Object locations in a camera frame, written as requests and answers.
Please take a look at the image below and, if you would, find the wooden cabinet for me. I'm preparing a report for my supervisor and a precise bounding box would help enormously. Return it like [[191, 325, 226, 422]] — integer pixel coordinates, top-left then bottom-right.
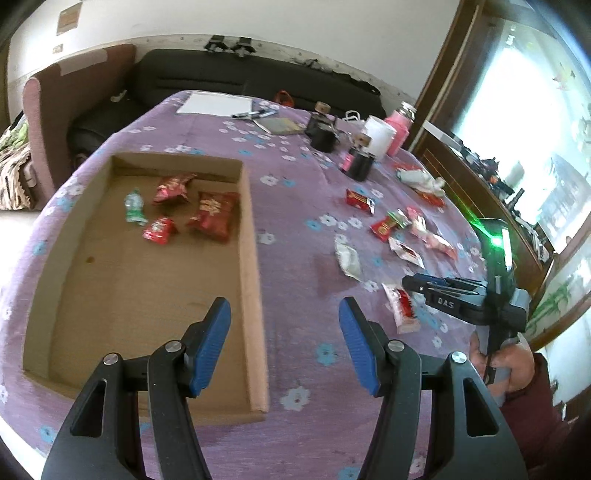
[[409, 121, 555, 296]]

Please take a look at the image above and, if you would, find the beige wall plate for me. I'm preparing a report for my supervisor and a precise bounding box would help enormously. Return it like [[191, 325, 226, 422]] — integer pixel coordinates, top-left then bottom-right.
[[58, 6, 84, 36]]

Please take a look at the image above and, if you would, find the brown armchair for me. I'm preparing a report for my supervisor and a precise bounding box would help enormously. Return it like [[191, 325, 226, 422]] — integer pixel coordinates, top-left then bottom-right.
[[23, 44, 137, 199]]

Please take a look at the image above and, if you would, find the pile of dark tools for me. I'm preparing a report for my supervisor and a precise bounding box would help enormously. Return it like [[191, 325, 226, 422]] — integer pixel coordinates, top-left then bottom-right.
[[462, 148, 555, 259]]

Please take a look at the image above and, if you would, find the brown notebook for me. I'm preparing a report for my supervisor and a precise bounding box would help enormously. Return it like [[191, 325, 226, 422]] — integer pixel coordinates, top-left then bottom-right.
[[259, 117, 304, 136]]

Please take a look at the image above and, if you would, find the black sofa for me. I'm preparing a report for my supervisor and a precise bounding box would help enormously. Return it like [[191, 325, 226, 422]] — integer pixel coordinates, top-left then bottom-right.
[[67, 48, 387, 162]]

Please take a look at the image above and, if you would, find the person's right hand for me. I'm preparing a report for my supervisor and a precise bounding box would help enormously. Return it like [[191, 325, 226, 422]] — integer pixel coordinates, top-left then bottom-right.
[[468, 332, 537, 408]]

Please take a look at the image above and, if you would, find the wooden door frame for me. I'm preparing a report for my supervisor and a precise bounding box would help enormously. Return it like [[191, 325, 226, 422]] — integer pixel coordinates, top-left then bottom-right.
[[409, 0, 498, 149]]

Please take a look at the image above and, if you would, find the person's right forearm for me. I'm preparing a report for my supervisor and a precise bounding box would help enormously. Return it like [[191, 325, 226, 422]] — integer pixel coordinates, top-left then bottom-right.
[[501, 353, 575, 480]]

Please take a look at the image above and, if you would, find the large red snack packet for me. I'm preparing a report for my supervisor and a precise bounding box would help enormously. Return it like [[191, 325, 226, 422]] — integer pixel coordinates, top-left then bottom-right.
[[185, 191, 242, 244]]

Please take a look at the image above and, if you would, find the small red snack packet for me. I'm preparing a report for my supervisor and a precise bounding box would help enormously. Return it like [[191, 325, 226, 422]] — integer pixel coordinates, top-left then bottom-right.
[[142, 216, 179, 244]]

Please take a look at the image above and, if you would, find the green candy packet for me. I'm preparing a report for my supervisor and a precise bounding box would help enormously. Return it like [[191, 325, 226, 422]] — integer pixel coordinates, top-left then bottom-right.
[[124, 188, 148, 227]]

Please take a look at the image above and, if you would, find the crumpled red snack packet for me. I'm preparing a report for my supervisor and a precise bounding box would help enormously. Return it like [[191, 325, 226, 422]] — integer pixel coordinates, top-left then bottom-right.
[[151, 172, 197, 206]]

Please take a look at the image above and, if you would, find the long pink snack packet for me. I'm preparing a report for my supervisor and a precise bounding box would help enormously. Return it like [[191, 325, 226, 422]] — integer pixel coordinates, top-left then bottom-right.
[[422, 231, 459, 260]]

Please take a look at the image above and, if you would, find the pink bottle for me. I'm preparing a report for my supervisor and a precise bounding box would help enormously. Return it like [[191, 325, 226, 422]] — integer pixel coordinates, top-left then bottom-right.
[[384, 102, 416, 158]]

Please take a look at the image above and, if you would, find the short pink snack packet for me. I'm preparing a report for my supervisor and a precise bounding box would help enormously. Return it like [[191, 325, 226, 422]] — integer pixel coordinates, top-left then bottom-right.
[[406, 207, 432, 238]]

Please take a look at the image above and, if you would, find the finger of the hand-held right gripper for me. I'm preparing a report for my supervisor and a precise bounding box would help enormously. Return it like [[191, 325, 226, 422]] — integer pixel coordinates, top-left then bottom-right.
[[402, 274, 486, 298]]

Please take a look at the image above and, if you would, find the white paper sheet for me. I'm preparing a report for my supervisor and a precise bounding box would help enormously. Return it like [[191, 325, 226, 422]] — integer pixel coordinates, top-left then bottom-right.
[[175, 91, 252, 117]]

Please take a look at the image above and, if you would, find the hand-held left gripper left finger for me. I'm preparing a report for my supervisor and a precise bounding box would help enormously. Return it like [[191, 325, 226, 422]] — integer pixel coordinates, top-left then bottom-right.
[[41, 296, 232, 480]]

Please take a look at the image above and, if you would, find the rectangular red snack packet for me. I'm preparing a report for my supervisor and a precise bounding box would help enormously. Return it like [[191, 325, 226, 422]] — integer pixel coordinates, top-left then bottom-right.
[[345, 188, 376, 216]]

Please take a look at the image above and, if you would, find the shallow cardboard box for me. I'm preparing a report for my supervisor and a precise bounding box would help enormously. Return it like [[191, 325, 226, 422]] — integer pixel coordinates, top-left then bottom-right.
[[22, 152, 269, 423]]

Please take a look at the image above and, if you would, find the plain white snack packet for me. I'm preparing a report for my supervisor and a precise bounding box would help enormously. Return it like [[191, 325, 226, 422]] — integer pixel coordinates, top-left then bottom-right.
[[334, 234, 363, 280]]

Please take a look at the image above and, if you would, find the red packet with round label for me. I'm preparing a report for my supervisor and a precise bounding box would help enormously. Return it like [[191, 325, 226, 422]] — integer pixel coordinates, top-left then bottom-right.
[[369, 216, 400, 243]]

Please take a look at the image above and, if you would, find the brown patterned blanket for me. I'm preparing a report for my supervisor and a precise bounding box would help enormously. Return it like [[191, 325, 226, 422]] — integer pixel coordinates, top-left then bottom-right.
[[0, 124, 38, 211]]

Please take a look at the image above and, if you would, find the black jar with wooden lid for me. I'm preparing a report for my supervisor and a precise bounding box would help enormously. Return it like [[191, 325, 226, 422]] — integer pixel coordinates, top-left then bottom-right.
[[342, 134, 375, 182], [305, 102, 338, 152]]

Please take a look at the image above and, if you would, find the white plastic container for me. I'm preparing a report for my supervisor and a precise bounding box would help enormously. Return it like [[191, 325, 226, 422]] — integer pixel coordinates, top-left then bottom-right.
[[362, 115, 397, 160]]

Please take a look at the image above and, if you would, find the crumpled white wrapper pile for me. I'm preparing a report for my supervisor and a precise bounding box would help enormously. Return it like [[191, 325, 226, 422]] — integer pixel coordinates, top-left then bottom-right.
[[395, 166, 448, 207]]

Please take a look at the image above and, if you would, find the purple floral tablecloth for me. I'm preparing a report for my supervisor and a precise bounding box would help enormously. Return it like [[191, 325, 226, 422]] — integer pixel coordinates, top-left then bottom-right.
[[0, 90, 529, 480]]

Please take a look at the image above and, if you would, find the white and red snack packet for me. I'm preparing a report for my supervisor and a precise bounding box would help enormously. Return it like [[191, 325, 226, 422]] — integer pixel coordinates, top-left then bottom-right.
[[388, 236, 426, 269], [381, 282, 422, 334]]

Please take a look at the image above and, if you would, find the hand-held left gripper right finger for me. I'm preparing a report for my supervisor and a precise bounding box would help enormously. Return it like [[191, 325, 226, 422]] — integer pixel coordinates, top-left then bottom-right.
[[338, 296, 529, 480]]

